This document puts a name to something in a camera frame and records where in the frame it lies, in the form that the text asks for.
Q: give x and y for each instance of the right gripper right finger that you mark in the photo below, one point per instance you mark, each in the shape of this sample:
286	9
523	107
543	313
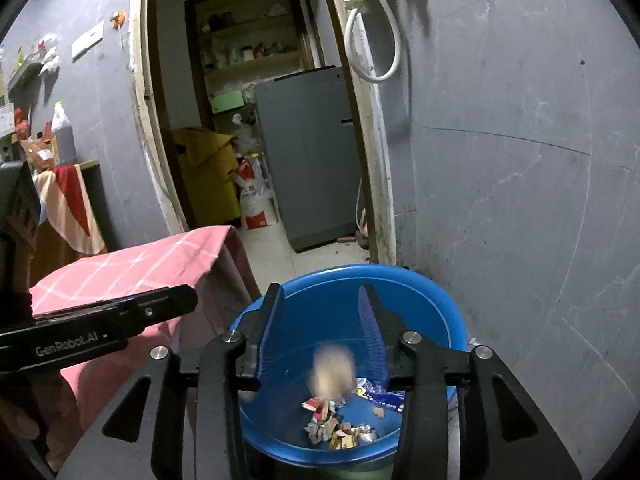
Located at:
503	433

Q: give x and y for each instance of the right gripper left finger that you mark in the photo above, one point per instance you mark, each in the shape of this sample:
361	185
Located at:
139	435

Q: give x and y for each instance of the tan paper ball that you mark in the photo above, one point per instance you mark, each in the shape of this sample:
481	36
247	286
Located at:
333	373

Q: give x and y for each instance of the trash pile in bucket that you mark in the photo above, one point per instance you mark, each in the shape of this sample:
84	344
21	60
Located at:
364	417

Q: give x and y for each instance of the person's left hand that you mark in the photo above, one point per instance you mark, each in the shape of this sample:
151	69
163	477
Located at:
34	406

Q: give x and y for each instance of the blue plastic bucket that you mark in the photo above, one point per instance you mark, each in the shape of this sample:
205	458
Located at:
322	308

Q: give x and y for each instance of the pink checked tablecloth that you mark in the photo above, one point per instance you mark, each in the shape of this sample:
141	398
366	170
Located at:
202	277

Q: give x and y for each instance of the green plastic basin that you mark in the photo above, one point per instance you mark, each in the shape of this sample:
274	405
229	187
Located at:
261	466

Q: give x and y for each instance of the blue striped towel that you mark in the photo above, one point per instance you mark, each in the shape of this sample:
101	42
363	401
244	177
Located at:
68	210

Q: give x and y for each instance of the red white bag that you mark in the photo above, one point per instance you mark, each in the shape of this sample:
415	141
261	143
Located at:
258	209

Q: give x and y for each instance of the large oil jug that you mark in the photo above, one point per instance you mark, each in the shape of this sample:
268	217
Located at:
62	138

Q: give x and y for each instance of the yellow sack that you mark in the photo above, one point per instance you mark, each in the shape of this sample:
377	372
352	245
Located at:
207	161

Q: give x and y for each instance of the grey washing machine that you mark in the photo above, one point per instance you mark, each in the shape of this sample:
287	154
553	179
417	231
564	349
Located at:
311	149

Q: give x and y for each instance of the green box on shelf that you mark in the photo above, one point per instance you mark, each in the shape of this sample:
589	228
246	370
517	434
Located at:
223	102

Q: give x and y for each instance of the wooden storage shelf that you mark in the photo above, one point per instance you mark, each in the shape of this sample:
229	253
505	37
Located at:
235	44

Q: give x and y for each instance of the wall wire shelf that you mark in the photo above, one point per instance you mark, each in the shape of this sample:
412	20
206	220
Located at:
23	75

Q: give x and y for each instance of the white wall switch plate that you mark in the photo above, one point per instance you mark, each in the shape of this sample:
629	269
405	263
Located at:
87	41

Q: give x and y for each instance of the orange wall hook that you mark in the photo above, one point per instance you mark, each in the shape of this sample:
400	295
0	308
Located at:
118	19

